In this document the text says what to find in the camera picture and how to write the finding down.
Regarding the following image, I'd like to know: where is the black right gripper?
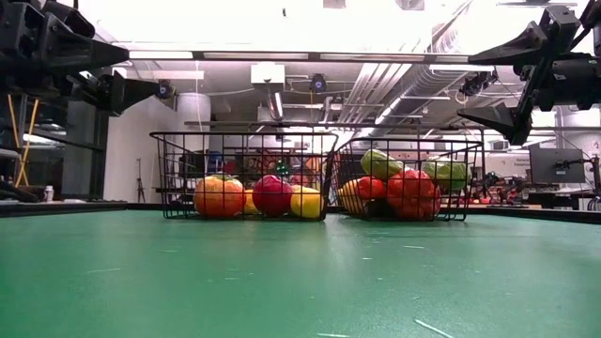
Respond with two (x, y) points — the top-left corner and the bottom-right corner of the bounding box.
(456, 4), (601, 146)

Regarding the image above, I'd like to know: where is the red strawberry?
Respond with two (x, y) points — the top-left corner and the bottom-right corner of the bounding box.
(286, 172), (312, 188)

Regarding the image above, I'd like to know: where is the grey ceiling ventilation duct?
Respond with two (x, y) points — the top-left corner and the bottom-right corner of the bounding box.
(337, 27), (475, 126)

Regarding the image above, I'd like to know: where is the black wire basket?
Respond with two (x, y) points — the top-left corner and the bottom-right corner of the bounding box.
(148, 131), (340, 222)
(331, 136), (485, 223)

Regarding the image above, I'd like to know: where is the white ceiling box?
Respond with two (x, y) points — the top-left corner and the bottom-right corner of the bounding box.
(250, 63), (286, 85)

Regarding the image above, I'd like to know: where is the dark red plum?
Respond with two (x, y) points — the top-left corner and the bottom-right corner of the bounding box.
(252, 174), (295, 218)

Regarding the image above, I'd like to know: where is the red orange round fruit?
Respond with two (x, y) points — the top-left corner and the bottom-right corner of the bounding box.
(193, 174), (247, 220)

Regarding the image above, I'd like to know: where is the orange carrot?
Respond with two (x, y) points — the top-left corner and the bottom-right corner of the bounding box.
(337, 178), (365, 215)

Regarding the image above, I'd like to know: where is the yellow hanging cable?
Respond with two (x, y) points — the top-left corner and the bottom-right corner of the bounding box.
(7, 93), (41, 188)

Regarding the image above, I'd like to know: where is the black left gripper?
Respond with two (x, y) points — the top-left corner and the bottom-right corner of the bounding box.
(0, 0), (161, 117)

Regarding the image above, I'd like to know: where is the red bell pepper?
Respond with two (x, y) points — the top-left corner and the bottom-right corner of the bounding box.
(386, 168), (442, 221)

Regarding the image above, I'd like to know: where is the white cylindrical column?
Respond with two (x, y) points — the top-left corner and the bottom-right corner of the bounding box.
(177, 92), (212, 156)

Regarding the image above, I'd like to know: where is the black ceiling projector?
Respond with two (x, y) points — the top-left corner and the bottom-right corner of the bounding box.
(458, 69), (500, 98)

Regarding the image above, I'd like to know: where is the grey background monitor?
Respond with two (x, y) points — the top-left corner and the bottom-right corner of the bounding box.
(529, 147), (586, 185)

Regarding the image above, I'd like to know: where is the green table mat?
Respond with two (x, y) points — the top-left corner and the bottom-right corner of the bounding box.
(0, 209), (601, 338)

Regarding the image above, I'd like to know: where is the black tripod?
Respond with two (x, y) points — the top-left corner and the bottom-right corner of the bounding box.
(134, 158), (146, 204)

